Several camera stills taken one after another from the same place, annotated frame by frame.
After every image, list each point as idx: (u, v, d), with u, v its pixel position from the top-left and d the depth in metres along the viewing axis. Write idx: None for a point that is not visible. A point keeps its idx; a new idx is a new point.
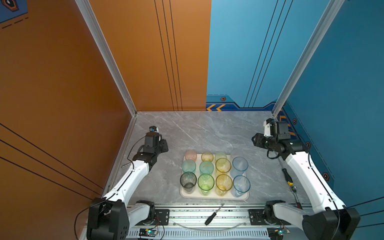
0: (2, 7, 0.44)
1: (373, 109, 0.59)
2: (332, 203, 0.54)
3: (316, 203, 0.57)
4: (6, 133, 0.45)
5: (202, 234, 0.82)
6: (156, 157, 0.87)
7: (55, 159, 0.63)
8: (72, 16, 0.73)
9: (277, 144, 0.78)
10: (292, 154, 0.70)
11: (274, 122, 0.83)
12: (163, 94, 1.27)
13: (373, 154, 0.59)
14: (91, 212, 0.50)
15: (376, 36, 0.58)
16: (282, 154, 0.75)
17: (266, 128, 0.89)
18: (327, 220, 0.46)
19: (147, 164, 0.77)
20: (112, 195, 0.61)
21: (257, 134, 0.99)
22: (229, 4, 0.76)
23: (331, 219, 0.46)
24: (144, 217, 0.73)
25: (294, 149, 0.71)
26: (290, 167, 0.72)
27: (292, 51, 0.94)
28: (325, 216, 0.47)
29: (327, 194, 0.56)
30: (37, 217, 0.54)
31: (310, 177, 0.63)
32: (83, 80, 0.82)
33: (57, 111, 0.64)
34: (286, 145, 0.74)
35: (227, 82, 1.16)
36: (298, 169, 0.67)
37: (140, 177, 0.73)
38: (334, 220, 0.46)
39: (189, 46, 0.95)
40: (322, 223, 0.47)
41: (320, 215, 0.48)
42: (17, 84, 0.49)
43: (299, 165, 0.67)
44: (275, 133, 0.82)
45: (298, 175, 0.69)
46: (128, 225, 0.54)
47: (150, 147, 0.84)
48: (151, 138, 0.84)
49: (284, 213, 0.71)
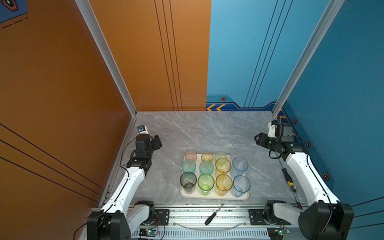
0: (2, 7, 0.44)
1: (373, 109, 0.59)
2: (326, 197, 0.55)
3: (311, 196, 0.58)
4: (6, 133, 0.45)
5: (202, 234, 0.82)
6: (150, 161, 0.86)
7: (55, 159, 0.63)
8: (72, 16, 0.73)
9: (279, 145, 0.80)
10: (292, 154, 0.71)
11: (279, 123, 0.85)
12: (164, 94, 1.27)
13: (373, 154, 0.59)
14: (90, 227, 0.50)
15: (376, 36, 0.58)
16: (283, 155, 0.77)
17: (271, 129, 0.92)
18: (319, 211, 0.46)
19: (142, 170, 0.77)
20: (110, 206, 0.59)
21: (261, 134, 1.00)
22: (229, 4, 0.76)
23: (323, 211, 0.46)
24: (145, 217, 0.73)
25: (294, 150, 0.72)
26: (290, 167, 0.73)
27: (292, 51, 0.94)
28: (317, 207, 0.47)
29: (322, 189, 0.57)
30: (37, 217, 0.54)
31: (306, 174, 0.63)
32: (83, 80, 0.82)
33: (57, 110, 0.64)
34: (287, 146, 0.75)
35: (227, 82, 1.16)
36: (295, 167, 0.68)
37: (136, 184, 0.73)
38: (326, 212, 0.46)
39: (189, 46, 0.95)
40: (314, 214, 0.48)
41: (313, 207, 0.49)
42: (17, 84, 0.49)
43: (297, 163, 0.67)
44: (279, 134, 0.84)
45: (296, 174, 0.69)
46: (130, 234, 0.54)
47: (143, 151, 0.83)
48: (143, 143, 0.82)
49: (284, 212, 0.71)
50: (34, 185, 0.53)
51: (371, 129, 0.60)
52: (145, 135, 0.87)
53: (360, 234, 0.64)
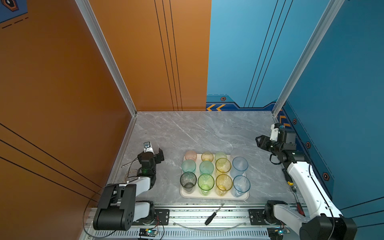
0: (2, 7, 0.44)
1: (373, 109, 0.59)
2: (328, 210, 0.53)
3: (313, 209, 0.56)
4: (5, 133, 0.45)
5: (202, 234, 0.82)
6: (155, 176, 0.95)
7: (55, 159, 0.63)
8: (72, 15, 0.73)
9: (280, 152, 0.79)
10: (294, 163, 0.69)
11: (283, 129, 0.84)
12: (164, 94, 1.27)
13: (373, 154, 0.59)
14: (104, 193, 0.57)
15: (377, 36, 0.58)
16: (284, 163, 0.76)
17: (273, 132, 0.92)
18: (321, 225, 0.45)
19: (149, 178, 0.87)
20: None
21: (263, 136, 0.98)
22: (229, 4, 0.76)
23: (325, 225, 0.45)
24: (145, 216, 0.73)
25: (296, 159, 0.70)
26: (291, 176, 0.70)
27: (291, 51, 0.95)
28: (319, 221, 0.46)
29: (324, 202, 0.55)
30: (37, 218, 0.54)
31: (308, 185, 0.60)
32: (83, 81, 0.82)
33: (57, 110, 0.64)
34: (288, 154, 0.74)
35: (227, 82, 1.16)
36: (297, 177, 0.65)
37: (145, 185, 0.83)
38: (329, 226, 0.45)
39: (189, 46, 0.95)
40: (316, 228, 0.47)
41: (314, 220, 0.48)
42: (18, 84, 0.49)
43: (299, 173, 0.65)
44: (281, 141, 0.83)
45: (298, 185, 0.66)
46: (133, 214, 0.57)
47: (148, 168, 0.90)
48: (147, 161, 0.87)
49: (284, 215, 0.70)
50: (34, 185, 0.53)
51: (370, 129, 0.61)
52: (149, 153, 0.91)
53: (360, 234, 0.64)
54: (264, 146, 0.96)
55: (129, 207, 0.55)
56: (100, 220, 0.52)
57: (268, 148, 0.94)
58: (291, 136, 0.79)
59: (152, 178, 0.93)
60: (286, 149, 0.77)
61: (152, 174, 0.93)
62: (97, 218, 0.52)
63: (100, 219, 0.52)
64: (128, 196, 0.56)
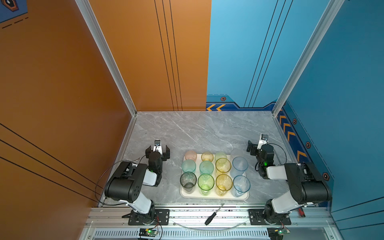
0: (2, 7, 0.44)
1: (373, 108, 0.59)
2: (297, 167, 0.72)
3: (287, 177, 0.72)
4: (6, 133, 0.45)
5: (202, 234, 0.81)
6: (160, 176, 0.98)
7: (55, 158, 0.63)
8: (71, 15, 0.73)
9: (260, 168, 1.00)
10: (269, 170, 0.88)
11: (264, 146, 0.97)
12: (164, 94, 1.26)
13: (372, 154, 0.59)
14: (120, 166, 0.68)
15: (376, 36, 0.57)
16: (263, 176, 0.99)
17: (260, 142, 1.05)
18: (289, 166, 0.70)
19: (156, 175, 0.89)
20: None
21: (251, 144, 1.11)
22: (229, 4, 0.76)
23: (291, 166, 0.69)
24: (145, 211, 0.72)
25: (268, 169, 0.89)
26: (272, 178, 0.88)
27: (291, 50, 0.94)
28: (287, 164, 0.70)
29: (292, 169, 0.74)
30: (38, 216, 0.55)
31: (276, 169, 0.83)
32: (84, 82, 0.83)
33: (56, 109, 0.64)
34: (265, 172, 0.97)
35: (227, 82, 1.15)
36: (271, 174, 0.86)
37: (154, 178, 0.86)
38: (295, 167, 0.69)
39: (189, 45, 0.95)
40: (290, 173, 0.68)
41: (287, 170, 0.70)
42: (18, 85, 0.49)
43: (269, 169, 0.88)
44: (262, 156, 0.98)
45: (276, 177, 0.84)
46: (139, 190, 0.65)
47: (154, 167, 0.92)
48: (155, 161, 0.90)
49: (282, 199, 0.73)
50: (34, 186, 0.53)
51: (369, 129, 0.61)
52: (156, 153, 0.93)
53: (361, 234, 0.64)
54: (253, 151, 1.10)
55: (137, 181, 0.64)
56: (110, 189, 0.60)
57: (255, 153, 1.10)
58: (270, 156, 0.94)
59: (158, 177, 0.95)
60: (264, 165, 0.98)
61: (158, 173, 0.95)
62: (108, 186, 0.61)
63: (111, 188, 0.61)
64: (140, 172, 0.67)
